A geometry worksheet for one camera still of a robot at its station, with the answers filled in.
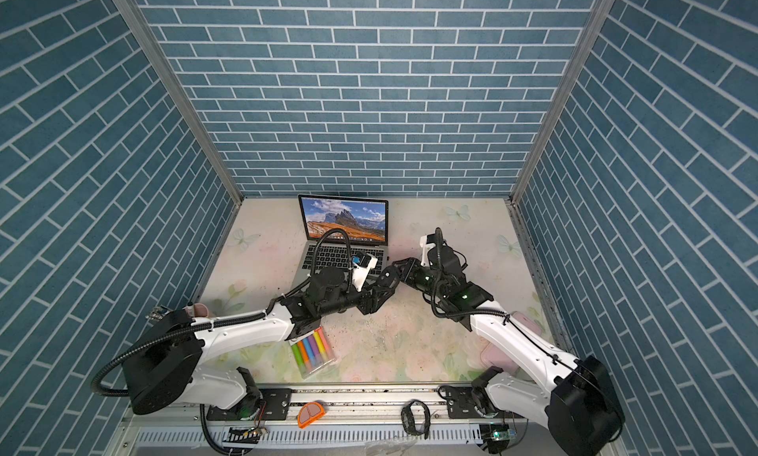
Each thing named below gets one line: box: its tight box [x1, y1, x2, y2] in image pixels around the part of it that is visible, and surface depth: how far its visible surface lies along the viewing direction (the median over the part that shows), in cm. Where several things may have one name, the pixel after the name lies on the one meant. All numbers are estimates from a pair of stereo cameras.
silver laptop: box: [292, 194, 390, 290], surface depth 101 cm
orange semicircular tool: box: [297, 401, 327, 430], surface depth 72 cm
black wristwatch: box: [400, 398, 432, 440], surface depth 71 cm
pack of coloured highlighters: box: [288, 326, 337, 380], surface depth 82 cm
